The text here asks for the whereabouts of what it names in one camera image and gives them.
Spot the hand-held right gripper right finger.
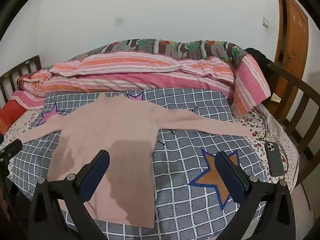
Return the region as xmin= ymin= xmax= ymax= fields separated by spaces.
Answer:
xmin=214 ymin=150 xmax=297 ymax=240

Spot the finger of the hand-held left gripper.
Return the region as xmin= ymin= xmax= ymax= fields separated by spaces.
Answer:
xmin=0 ymin=139 xmax=23 ymax=162

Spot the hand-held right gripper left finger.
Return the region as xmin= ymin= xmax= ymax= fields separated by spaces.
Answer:
xmin=28 ymin=149 xmax=110 ymax=240

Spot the pink knit sweater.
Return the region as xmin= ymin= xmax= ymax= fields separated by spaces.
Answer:
xmin=15 ymin=92 xmax=253 ymax=229

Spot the red pillow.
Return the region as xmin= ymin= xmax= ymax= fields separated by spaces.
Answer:
xmin=0 ymin=100 xmax=27 ymax=135

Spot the dark smartphone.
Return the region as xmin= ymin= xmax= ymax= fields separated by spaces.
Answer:
xmin=264 ymin=141 xmax=285 ymax=177

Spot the grey checked star blanket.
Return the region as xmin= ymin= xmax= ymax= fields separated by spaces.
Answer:
xmin=7 ymin=89 xmax=269 ymax=240

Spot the floral bed sheet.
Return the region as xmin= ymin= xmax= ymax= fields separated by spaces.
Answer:
xmin=0 ymin=102 xmax=300 ymax=188

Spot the dark wooden footboard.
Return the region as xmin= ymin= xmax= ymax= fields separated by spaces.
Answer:
xmin=260 ymin=62 xmax=320 ymax=188

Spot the pink orange striped quilt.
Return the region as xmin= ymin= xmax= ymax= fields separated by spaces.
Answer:
xmin=10 ymin=51 xmax=272 ymax=117

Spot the floral patchwork quilt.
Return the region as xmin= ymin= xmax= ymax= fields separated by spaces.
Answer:
xmin=67 ymin=39 xmax=248 ymax=68

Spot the brown wooden door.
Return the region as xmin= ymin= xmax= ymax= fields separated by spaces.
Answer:
xmin=274 ymin=0 xmax=310 ymax=98

